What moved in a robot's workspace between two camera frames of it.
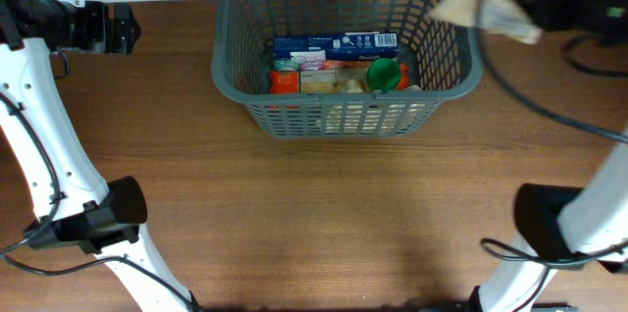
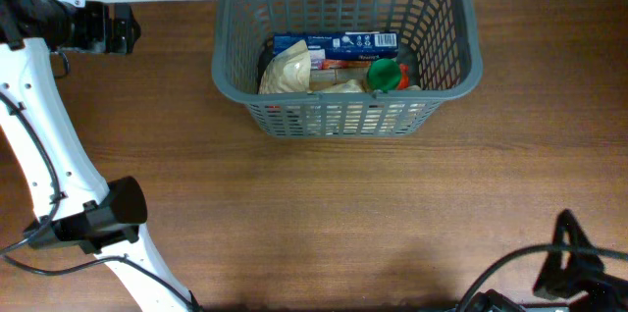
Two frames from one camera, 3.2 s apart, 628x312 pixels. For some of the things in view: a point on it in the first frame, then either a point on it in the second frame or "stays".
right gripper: x=548 y=8 to x=585 y=270
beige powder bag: x=370 y=118 to x=346 y=86
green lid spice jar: x=384 y=75 stays
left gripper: x=101 y=38 stays
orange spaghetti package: x=288 y=81 to x=331 y=72
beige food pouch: x=481 y=2 to x=287 y=71
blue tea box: x=352 y=46 stays
